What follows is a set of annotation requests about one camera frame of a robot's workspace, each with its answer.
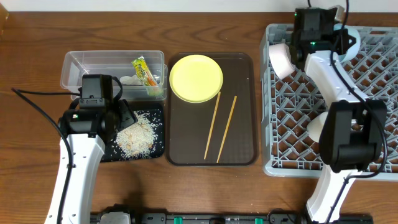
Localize crumpled white tissue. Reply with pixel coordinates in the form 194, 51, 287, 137
119, 75, 142, 86

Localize light blue bowl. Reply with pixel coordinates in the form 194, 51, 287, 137
335, 26, 361, 63

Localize dark brown tray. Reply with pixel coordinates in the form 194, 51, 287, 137
166, 52, 259, 166

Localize rice and nut scraps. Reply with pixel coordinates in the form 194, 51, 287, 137
112, 110, 165, 160

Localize black food waste tray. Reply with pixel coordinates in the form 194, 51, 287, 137
101, 102, 165, 162

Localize white green cup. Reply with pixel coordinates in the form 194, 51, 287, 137
307, 111, 328, 142

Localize yellow plate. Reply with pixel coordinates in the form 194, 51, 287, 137
169, 54, 223, 103

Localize wooden chopstick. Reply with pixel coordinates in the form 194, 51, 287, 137
216, 95, 237, 164
203, 91, 221, 160

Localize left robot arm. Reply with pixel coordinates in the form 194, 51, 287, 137
45, 98, 137, 223

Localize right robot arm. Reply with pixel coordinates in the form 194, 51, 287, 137
282, 24, 387, 223

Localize pink bowl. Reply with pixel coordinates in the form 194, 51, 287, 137
269, 44, 295, 80

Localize clear plastic bin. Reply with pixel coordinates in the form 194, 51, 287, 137
60, 50, 168, 101

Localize green snack wrapper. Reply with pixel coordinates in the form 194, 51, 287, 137
131, 56, 162, 96

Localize grey dishwasher rack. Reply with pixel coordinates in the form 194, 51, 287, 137
260, 24, 397, 182

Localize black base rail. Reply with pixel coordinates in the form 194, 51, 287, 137
90, 203, 374, 224

